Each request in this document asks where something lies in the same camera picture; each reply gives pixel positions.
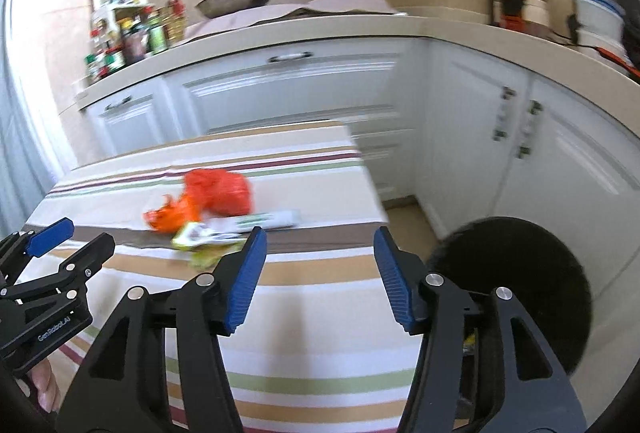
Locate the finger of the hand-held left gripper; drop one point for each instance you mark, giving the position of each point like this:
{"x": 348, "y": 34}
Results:
{"x": 50, "y": 233}
{"x": 80, "y": 265}

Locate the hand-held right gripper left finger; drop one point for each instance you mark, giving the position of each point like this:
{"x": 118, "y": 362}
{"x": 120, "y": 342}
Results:
{"x": 245, "y": 283}

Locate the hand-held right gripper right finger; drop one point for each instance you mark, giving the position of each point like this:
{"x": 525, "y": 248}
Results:
{"x": 395, "y": 283}

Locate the white tube with green print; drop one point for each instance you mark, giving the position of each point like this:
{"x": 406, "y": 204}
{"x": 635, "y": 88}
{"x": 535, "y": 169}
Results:
{"x": 265, "y": 222}

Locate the black trash bin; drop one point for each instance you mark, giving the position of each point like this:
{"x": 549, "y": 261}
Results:
{"x": 515, "y": 273}

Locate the person's left hand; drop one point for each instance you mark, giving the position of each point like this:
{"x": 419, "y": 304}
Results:
{"x": 46, "y": 385}

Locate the yellow-green packet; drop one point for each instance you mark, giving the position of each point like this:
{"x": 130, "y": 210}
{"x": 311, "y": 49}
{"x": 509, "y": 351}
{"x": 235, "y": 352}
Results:
{"x": 200, "y": 237}

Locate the red plastic bag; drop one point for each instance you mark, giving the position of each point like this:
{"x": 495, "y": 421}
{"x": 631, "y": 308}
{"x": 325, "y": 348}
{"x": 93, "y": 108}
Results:
{"x": 217, "y": 193}

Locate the orange crumpled wrapper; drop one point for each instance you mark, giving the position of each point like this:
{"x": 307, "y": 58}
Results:
{"x": 165, "y": 215}

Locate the striped tablecloth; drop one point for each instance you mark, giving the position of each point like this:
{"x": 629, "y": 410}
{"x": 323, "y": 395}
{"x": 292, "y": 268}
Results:
{"x": 310, "y": 193}

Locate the white sheer curtain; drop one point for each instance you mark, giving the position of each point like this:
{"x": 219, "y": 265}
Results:
{"x": 25, "y": 113}

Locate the white kitchen cabinet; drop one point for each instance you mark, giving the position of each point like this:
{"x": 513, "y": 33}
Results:
{"x": 310, "y": 88}

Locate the group of condiment bottles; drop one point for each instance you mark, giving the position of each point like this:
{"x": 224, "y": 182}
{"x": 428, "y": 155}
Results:
{"x": 130, "y": 38}

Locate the pale cloth over stove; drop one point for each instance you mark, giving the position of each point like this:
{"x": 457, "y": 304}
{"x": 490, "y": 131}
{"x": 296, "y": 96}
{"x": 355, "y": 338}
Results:
{"x": 340, "y": 5}

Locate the white plastic container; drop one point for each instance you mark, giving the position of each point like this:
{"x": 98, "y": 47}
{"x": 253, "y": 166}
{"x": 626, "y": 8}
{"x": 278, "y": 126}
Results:
{"x": 605, "y": 50}

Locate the white container with blue rim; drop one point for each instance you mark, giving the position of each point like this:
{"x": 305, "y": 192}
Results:
{"x": 597, "y": 15}

